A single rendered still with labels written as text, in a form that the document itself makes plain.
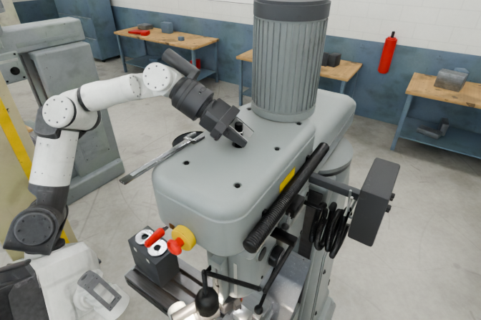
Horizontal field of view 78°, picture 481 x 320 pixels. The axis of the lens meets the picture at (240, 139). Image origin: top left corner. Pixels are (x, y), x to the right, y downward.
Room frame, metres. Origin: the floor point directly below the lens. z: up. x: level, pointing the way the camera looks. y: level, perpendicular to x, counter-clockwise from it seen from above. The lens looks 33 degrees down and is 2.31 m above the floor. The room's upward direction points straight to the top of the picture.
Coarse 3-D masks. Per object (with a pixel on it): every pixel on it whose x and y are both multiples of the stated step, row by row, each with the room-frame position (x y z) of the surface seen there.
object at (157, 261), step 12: (144, 228) 1.02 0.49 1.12; (132, 240) 0.95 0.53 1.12; (144, 240) 0.94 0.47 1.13; (132, 252) 0.94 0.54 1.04; (144, 252) 0.88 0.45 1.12; (156, 252) 0.87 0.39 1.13; (168, 252) 0.88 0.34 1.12; (144, 264) 0.88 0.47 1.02; (156, 264) 0.82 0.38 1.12; (168, 264) 0.86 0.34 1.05; (156, 276) 0.82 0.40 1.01; (168, 276) 0.85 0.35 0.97
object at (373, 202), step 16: (384, 160) 0.78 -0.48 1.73; (368, 176) 0.71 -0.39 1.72; (384, 176) 0.70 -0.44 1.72; (368, 192) 0.64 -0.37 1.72; (384, 192) 0.63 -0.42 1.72; (368, 208) 0.63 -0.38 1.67; (384, 208) 0.60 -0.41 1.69; (352, 224) 0.64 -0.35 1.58; (368, 224) 0.62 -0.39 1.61; (368, 240) 0.61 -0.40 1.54
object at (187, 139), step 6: (192, 132) 0.68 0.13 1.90; (186, 138) 0.65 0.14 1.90; (198, 138) 0.65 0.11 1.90; (180, 144) 0.62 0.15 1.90; (186, 144) 0.63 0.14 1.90; (168, 150) 0.60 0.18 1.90; (174, 150) 0.60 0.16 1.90; (162, 156) 0.57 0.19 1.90; (168, 156) 0.58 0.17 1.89; (150, 162) 0.55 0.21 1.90; (156, 162) 0.55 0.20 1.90; (138, 168) 0.53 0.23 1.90; (144, 168) 0.52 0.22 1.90; (150, 168) 0.53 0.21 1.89; (132, 174) 0.50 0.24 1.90; (138, 174) 0.51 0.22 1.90; (120, 180) 0.48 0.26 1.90; (126, 180) 0.48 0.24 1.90
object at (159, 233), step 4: (160, 228) 0.51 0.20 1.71; (164, 228) 0.52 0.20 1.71; (156, 232) 0.50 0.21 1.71; (160, 232) 0.50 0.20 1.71; (164, 232) 0.51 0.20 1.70; (152, 236) 0.49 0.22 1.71; (156, 236) 0.49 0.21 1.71; (160, 236) 0.50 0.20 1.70; (148, 240) 0.48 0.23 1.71; (152, 240) 0.48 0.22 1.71; (156, 240) 0.49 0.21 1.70; (148, 244) 0.47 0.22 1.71; (152, 244) 0.48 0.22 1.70
